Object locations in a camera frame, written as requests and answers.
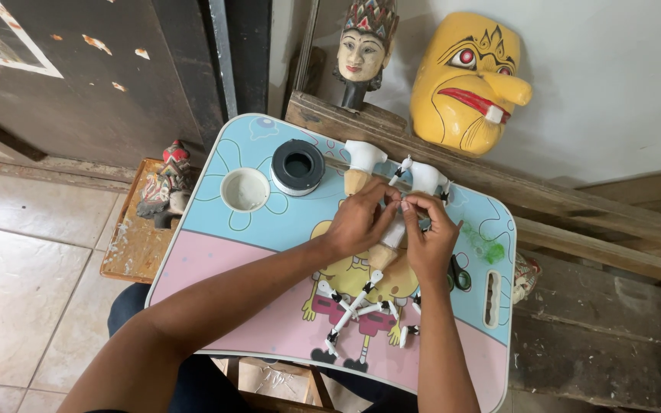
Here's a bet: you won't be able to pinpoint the long wooden beam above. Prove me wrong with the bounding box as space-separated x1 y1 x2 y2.
285 91 661 289

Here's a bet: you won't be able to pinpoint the green thread tangle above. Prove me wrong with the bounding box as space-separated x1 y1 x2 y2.
459 221 507 266

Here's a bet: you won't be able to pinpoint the dark brown wooden door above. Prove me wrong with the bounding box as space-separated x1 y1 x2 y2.
0 0 274 168

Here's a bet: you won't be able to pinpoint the person's dark blue trousers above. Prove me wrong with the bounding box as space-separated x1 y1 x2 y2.
107 283 420 413

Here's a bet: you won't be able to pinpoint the green handled scissors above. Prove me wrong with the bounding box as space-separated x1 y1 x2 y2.
446 254 473 293

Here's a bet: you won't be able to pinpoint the red painted puppet head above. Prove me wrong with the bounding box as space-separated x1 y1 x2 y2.
135 139 195 230

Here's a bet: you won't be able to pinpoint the white puppet torso wooden tip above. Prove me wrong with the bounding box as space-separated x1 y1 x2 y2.
342 139 389 196
368 211 409 272

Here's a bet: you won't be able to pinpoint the person's right hand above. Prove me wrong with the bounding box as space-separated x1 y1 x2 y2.
401 193 465 283

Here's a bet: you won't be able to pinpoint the person's left hand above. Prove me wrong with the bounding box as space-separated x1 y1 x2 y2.
325 178 403 260

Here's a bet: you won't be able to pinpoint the black and white thread spool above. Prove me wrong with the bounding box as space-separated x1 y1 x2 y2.
270 139 326 197

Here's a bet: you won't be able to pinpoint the wooden stool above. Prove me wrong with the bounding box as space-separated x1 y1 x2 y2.
211 356 337 413

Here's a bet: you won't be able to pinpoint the blue pink cartoon lap table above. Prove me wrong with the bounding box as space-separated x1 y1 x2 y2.
145 114 517 413

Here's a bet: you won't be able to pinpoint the crowned puppet head on stand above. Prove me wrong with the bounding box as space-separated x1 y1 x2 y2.
332 0 400 111

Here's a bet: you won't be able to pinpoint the weathered wooden plank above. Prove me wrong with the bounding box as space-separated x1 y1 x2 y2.
508 249 661 413

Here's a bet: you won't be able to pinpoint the paint-stained wooden board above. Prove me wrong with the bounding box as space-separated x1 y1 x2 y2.
100 158 194 284

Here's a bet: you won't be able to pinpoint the yellow wooden mask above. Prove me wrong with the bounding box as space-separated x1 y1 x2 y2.
410 11 533 158

